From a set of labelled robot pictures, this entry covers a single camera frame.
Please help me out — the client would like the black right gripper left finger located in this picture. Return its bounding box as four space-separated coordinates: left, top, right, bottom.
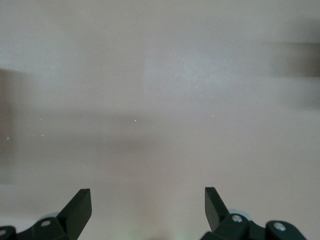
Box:
0 188 93 240

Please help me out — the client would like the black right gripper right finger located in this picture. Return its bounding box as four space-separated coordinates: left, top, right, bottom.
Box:
201 186 307 240

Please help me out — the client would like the table cover sheet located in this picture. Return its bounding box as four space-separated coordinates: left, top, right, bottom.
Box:
0 0 320 240

